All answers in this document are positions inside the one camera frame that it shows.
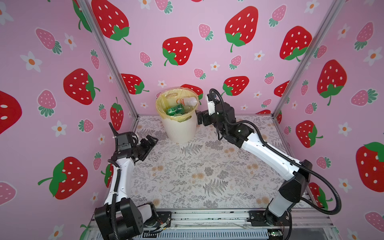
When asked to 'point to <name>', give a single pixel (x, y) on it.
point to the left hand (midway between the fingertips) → (153, 143)
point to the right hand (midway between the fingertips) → (204, 107)
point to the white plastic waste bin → (180, 132)
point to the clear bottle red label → (188, 101)
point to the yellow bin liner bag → (168, 97)
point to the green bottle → (177, 109)
